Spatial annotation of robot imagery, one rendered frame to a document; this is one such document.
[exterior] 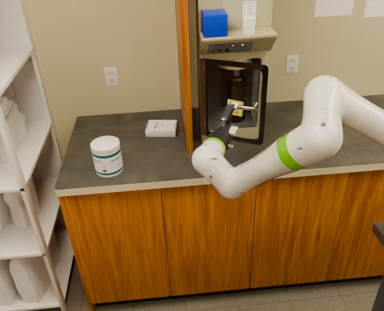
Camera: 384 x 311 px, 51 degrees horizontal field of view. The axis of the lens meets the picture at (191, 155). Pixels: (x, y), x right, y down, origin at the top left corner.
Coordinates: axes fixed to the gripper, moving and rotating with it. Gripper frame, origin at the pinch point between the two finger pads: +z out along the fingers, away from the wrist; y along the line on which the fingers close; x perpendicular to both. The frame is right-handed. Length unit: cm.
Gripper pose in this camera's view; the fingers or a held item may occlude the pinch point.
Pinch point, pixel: (233, 116)
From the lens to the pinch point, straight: 174.2
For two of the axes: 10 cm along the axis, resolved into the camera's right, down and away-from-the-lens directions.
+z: 3.7, -5.2, 7.7
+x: -9.3, -1.8, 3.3
